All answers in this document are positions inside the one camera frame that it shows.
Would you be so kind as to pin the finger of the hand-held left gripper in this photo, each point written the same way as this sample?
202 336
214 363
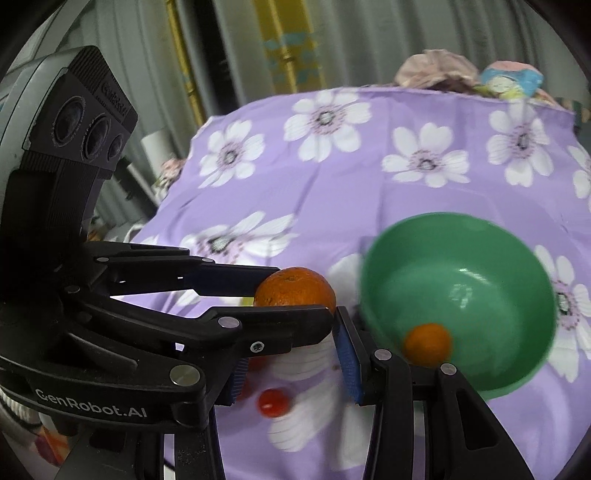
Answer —
217 277
277 330

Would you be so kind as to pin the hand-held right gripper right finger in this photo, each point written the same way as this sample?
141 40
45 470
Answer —
348 364

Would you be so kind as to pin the purple floral cloth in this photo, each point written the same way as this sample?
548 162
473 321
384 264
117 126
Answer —
346 184

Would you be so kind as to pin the green plastic bowl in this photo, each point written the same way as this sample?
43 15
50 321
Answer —
461 277

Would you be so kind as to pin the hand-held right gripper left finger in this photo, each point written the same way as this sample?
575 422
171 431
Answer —
237 383

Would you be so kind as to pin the white and black rod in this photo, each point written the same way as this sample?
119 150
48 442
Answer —
136 177

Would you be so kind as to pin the yellow patterned panel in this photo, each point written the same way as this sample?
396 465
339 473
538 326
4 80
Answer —
291 41

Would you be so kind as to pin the small orange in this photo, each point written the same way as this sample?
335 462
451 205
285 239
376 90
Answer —
427 346

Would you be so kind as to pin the white tube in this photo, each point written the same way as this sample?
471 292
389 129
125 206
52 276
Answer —
157 145

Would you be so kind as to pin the crumpled pink cloth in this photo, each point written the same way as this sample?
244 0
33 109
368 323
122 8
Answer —
434 69

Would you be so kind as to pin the cartoon print pillow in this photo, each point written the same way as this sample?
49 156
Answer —
510 78

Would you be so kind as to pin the small floral cloth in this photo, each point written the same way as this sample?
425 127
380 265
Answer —
168 177

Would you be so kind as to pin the gold metal rail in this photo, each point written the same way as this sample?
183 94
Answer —
184 55

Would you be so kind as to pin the large orange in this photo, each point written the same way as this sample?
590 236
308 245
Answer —
291 288

